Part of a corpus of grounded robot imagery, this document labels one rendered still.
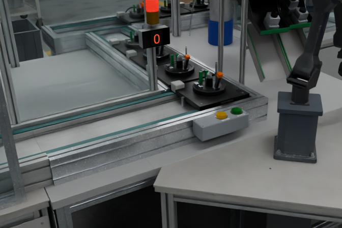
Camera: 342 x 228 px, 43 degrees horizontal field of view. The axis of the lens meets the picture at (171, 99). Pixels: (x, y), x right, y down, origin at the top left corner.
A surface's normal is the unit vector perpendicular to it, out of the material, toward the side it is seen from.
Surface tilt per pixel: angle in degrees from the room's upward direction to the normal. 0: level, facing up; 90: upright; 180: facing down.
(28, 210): 90
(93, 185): 0
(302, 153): 90
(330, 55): 90
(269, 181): 0
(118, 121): 0
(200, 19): 90
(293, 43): 45
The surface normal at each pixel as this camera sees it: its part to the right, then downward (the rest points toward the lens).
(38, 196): -0.04, -0.90
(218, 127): 0.47, 0.36
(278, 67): 0.20, -0.36
